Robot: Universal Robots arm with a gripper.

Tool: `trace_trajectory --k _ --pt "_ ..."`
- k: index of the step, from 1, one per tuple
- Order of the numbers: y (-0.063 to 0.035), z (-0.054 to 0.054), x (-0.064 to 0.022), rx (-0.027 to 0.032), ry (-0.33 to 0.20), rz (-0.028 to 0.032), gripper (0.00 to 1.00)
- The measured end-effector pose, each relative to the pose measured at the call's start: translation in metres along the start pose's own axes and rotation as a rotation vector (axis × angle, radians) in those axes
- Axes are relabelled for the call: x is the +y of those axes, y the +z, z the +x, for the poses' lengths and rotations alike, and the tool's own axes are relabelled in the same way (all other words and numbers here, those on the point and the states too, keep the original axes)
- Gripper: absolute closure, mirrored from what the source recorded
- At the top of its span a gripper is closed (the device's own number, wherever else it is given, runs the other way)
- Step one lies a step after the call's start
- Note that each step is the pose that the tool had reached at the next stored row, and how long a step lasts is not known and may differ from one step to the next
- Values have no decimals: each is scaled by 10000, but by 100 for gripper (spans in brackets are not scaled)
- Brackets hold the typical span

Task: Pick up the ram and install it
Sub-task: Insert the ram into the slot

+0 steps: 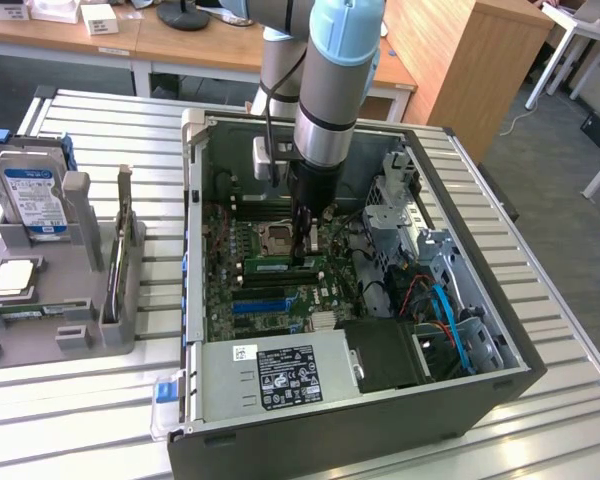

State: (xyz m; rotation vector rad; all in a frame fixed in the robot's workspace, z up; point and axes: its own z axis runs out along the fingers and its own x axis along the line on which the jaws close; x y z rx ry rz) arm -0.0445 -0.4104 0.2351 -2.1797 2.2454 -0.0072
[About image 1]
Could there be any open black PC case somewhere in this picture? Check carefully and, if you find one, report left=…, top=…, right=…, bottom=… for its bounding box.
left=166, top=107, right=549, bottom=480

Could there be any hard disk with blue label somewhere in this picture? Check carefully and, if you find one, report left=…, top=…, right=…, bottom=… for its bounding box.
left=0, top=148, right=72, bottom=242

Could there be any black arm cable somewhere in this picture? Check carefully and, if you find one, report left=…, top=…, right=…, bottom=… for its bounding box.
left=259, top=74, right=298, bottom=189

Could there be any black monitor stand base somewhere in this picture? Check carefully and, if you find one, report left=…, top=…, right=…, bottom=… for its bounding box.
left=156, top=0, right=212, bottom=32

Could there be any red and black wire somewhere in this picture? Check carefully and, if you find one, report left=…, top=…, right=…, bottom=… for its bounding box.
left=397, top=273, right=456, bottom=346

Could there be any silver power supply unit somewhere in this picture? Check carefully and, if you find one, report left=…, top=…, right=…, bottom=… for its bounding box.
left=198, top=329, right=366, bottom=422

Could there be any green RAM stick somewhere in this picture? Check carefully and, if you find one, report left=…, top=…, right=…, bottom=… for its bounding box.
left=243, top=254, right=327, bottom=277
left=0, top=304, right=65, bottom=320

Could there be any green motherboard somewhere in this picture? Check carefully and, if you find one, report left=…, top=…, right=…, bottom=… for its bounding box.
left=201, top=198, right=377, bottom=343

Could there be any wooden desk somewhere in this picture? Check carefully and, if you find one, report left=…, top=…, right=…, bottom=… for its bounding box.
left=0, top=0, right=419, bottom=124

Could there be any white cardboard box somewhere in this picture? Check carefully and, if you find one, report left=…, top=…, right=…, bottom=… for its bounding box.
left=0, top=0, right=32, bottom=22

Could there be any graphics card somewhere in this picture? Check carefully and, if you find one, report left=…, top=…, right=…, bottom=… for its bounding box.
left=101, top=165, right=137, bottom=322

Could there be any CPU socket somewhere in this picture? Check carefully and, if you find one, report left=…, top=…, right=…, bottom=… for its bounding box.
left=251, top=221, right=302, bottom=257

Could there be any clear blue case latch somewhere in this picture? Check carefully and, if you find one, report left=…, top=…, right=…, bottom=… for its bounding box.
left=150, top=371, right=187, bottom=442

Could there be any blue expansion slot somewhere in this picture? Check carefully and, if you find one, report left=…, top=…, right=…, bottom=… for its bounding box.
left=231, top=298, right=290, bottom=315

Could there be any silver CPU chip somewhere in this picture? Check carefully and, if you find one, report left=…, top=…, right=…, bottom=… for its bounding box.
left=0, top=259, right=37, bottom=297

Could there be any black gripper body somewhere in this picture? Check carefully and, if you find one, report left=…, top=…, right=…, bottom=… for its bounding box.
left=286, top=160, right=342, bottom=222

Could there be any wooden cabinet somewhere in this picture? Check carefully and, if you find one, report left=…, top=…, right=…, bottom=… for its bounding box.
left=382, top=0, right=555, bottom=163

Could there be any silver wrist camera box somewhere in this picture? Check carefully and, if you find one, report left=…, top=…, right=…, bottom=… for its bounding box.
left=251, top=136, right=282, bottom=182

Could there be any metal disk bay cage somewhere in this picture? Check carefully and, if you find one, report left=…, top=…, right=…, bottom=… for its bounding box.
left=361, top=148, right=507, bottom=372

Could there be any white round container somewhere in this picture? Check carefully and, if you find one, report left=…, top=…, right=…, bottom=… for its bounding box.
left=30, top=0, right=84, bottom=24

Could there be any white frame table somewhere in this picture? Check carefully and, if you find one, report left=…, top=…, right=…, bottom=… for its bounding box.
left=523, top=0, right=600, bottom=112

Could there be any silver chipset heat sink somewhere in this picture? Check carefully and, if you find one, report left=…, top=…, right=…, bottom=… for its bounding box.
left=306, top=313, right=337, bottom=332

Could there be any grey parts rack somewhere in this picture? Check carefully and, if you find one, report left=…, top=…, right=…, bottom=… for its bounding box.
left=0, top=171, right=149, bottom=372

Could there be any white labelled box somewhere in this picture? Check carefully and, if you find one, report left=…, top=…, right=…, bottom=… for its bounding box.
left=79, top=3, right=119, bottom=37

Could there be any blue flat wire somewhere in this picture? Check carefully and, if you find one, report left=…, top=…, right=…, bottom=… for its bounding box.
left=431, top=281, right=477, bottom=377

